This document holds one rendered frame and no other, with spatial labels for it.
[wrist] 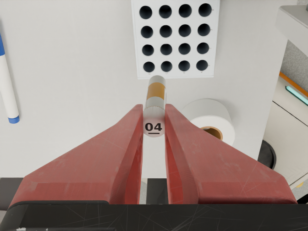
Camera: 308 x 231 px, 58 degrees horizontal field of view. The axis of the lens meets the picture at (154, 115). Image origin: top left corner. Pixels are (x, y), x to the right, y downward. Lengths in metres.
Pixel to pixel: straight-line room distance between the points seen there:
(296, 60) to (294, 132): 0.33
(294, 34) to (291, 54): 1.03
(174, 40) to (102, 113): 0.15
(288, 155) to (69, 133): 0.91
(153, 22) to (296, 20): 0.13
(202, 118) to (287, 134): 0.78
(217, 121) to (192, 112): 0.03
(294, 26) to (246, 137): 0.22
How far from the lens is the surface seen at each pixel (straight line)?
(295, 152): 1.17
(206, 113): 0.34
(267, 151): 1.14
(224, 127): 0.35
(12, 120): 0.42
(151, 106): 0.15
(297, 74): 1.32
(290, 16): 0.25
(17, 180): 0.78
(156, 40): 0.29
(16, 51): 0.38
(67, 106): 0.39
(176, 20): 0.29
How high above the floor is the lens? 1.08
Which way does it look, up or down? 56 degrees down
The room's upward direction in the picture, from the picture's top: 177 degrees counter-clockwise
